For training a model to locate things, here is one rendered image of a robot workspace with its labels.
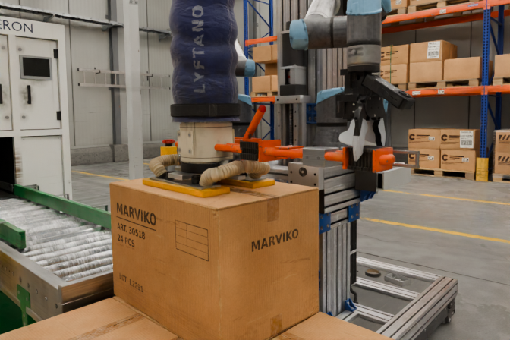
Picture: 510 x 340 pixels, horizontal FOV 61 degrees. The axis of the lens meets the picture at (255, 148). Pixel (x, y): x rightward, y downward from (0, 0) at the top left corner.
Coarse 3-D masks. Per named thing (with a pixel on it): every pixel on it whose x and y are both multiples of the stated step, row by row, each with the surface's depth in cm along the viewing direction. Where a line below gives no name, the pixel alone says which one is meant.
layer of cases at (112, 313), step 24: (72, 312) 139; (96, 312) 138; (120, 312) 138; (0, 336) 124; (24, 336) 124; (48, 336) 124; (72, 336) 123; (96, 336) 123; (120, 336) 123; (144, 336) 123; (168, 336) 123; (288, 336) 122; (312, 336) 122; (336, 336) 121; (360, 336) 121; (384, 336) 121
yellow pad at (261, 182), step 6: (240, 174) 141; (246, 174) 141; (222, 180) 142; (228, 180) 140; (234, 180) 139; (240, 180) 138; (246, 180) 136; (252, 180) 135; (258, 180) 137; (264, 180) 137; (270, 180) 138; (240, 186) 136; (246, 186) 134; (252, 186) 132; (258, 186) 133; (264, 186) 135
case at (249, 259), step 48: (144, 192) 131; (240, 192) 127; (288, 192) 126; (144, 240) 133; (192, 240) 114; (240, 240) 111; (288, 240) 124; (144, 288) 135; (192, 288) 116; (240, 288) 112; (288, 288) 125; (192, 336) 117; (240, 336) 113
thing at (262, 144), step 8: (240, 144) 121; (248, 144) 118; (256, 144) 116; (264, 144) 117; (272, 144) 119; (280, 144) 121; (240, 152) 122; (248, 152) 120; (256, 152) 117; (256, 160) 116; (264, 160) 117; (272, 160) 120
